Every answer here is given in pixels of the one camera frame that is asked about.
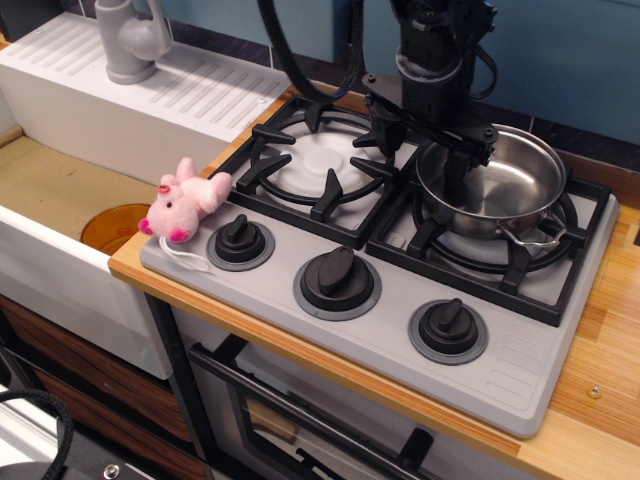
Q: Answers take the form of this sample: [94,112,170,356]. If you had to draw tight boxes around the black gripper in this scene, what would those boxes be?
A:
[362,54,498,206]

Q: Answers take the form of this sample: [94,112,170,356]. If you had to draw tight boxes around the stainless steel pan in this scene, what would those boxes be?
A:
[415,125,568,248]

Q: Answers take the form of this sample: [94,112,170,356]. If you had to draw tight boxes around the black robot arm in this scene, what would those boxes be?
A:
[258,1,497,192]

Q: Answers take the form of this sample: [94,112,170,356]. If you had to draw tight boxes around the grey toy stove top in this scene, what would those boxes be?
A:
[138,92,622,440]

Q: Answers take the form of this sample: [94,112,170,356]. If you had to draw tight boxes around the black middle stove knob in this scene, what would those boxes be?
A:
[293,246,382,322]

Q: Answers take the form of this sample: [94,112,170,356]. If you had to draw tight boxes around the black stove knob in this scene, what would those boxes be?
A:
[293,246,382,322]
[408,298,489,366]
[206,214,276,272]

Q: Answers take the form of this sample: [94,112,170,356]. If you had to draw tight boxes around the black right stove knob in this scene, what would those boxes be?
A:
[408,298,489,366]

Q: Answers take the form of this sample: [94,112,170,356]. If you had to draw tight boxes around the black left stove knob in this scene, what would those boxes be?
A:
[206,214,276,272]

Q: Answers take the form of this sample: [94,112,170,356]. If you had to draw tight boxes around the black left burner grate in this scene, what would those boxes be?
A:
[219,95,420,249]

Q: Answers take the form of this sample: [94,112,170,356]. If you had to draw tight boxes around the black burner grate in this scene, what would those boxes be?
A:
[219,95,420,249]
[366,144,613,327]

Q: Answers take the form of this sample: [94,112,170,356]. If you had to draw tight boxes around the black right burner grate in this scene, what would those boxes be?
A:
[366,144,613,327]

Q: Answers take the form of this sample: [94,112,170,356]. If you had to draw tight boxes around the pink stuffed pig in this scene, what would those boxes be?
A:
[138,157,232,244]

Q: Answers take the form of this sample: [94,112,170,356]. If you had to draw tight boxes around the grey toy faucet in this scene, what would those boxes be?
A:
[95,0,172,85]

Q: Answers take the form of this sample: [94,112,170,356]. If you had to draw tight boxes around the orange plastic bowl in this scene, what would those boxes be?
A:
[80,203,150,255]

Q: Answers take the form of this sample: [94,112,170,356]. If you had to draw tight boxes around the white toy sink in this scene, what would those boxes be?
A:
[1,13,289,379]

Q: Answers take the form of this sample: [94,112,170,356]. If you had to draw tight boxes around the wooden drawer fronts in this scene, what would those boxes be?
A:
[1,298,211,479]

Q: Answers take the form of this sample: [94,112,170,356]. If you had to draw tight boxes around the oven door with black handle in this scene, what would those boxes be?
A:
[187,333,481,480]

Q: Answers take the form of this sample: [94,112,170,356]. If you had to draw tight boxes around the black braided cable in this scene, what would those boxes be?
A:
[0,389,76,480]

